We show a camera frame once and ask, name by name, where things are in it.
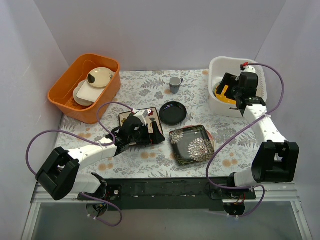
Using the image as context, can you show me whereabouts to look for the yellow dotted scalloped plate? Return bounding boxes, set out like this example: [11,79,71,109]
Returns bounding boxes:
[213,83,236,105]

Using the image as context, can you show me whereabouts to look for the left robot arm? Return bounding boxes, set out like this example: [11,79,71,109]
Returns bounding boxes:
[35,116,165,201]

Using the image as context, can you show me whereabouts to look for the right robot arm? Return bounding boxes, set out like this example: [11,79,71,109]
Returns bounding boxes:
[215,71,300,199]

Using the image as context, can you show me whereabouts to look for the white plastic bin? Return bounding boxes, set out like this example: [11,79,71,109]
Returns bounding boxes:
[208,56,267,118]

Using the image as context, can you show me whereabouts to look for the orange plastic bin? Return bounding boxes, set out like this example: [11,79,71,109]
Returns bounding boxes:
[47,53,121,124]

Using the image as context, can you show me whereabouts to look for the cream rectangular floral plate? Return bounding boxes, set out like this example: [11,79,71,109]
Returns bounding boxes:
[130,107,164,146]

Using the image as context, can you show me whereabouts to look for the black round plate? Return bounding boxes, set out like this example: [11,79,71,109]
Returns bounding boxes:
[159,101,187,126]

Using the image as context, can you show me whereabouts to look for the black square floral plate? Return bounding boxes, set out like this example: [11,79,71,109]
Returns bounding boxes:
[169,125,215,166]

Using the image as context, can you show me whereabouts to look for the floral table mat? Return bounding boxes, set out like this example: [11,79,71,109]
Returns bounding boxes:
[56,70,260,179]

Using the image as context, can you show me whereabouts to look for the grey ceramic cup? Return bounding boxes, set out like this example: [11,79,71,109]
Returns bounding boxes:
[169,77,184,94]

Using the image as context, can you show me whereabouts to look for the cream round plate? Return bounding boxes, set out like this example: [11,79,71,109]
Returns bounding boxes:
[73,87,94,107]

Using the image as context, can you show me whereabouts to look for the white square plate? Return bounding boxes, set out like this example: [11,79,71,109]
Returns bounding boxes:
[75,80,105,103]

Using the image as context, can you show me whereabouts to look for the beige round plate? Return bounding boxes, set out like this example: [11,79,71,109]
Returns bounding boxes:
[87,67,114,89]

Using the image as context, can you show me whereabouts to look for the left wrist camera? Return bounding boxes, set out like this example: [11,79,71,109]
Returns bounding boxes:
[132,108,148,126]

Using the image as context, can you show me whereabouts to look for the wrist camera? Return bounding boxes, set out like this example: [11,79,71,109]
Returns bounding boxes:
[132,108,148,126]
[240,62,257,74]

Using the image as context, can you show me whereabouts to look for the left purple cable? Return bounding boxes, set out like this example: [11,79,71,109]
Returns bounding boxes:
[25,101,137,227]

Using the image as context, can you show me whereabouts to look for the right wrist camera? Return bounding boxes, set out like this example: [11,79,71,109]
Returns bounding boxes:
[240,62,257,74]

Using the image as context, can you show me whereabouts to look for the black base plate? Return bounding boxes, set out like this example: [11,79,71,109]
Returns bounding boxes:
[77,176,257,212]

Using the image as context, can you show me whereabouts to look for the aluminium frame rail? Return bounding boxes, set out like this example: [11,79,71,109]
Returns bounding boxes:
[31,183,88,203]

